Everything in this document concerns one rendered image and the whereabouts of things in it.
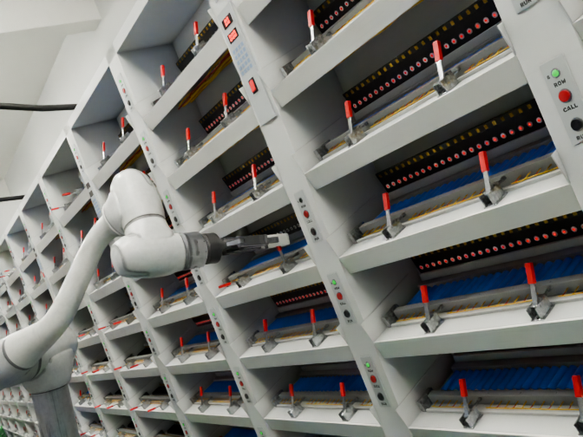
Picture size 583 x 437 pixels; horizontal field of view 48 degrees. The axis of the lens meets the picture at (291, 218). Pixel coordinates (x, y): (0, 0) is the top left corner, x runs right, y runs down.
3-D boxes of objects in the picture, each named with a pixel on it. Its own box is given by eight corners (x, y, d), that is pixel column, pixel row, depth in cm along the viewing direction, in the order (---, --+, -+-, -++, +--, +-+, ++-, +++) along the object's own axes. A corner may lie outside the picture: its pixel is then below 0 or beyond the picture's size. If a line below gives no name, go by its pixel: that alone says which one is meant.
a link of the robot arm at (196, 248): (189, 267, 149) (212, 264, 152) (182, 229, 151) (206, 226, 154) (175, 274, 157) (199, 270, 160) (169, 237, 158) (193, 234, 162)
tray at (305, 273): (327, 280, 153) (304, 247, 152) (223, 309, 204) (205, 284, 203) (376, 232, 164) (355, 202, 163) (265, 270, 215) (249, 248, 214)
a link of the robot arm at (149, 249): (191, 257, 148) (175, 211, 154) (123, 266, 140) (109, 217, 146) (179, 283, 155) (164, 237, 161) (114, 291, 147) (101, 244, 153)
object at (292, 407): (392, 440, 152) (358, 394, 150) (271, 429, 203) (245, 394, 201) (439, 381, 163) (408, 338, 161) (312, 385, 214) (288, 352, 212)
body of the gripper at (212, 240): (197, 267, 160) (232, 263, 165) (211, 261, 153) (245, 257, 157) (193, 238, 161) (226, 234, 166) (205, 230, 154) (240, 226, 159)
